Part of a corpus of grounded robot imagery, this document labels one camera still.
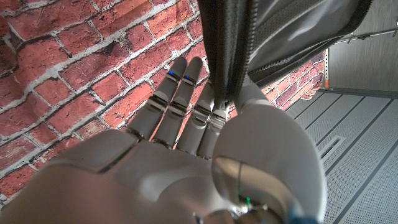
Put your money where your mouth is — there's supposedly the black backpack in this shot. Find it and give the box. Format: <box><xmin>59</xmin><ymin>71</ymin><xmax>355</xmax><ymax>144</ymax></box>
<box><xmin>197</xmin><ymin>0</ymin><xmax>374</xmax><ymax>106</ymax></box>

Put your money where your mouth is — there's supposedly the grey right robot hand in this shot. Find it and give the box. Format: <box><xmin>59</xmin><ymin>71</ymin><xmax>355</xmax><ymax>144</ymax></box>
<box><xmin>0</xmin><ymin>55</ymin><xmax>327</xmax><ymax>224</ymax></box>

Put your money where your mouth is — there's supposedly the red brick print backdrop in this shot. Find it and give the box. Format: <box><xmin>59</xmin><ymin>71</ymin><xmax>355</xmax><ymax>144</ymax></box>
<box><xmin>0</xmin><ymin>0</ymin><xmax>326</xmax><ymax>208</ymax></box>

